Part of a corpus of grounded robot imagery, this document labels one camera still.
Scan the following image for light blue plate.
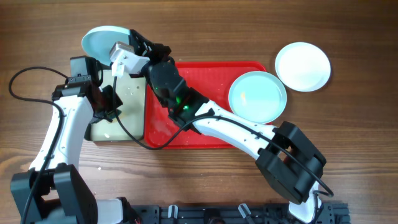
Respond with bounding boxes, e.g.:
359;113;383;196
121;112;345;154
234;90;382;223
81;26;130;65

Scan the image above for white plate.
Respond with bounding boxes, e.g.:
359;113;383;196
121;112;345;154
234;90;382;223
274;42;331;92

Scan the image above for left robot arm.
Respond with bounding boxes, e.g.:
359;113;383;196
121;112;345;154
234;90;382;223
11;81;125;223

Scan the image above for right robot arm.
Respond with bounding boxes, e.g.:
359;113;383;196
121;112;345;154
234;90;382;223
129;29;326;223

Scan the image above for black water tray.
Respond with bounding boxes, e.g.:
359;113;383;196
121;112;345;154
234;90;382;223
84;64;146;142

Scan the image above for red serving tray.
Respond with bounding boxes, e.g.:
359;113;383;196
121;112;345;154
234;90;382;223
144;61;266;149

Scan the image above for pale green plate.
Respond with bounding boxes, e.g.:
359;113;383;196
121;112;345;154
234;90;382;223
228;71;287;124

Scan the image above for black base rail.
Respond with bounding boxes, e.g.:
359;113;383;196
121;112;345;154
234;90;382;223
133;203;351;224

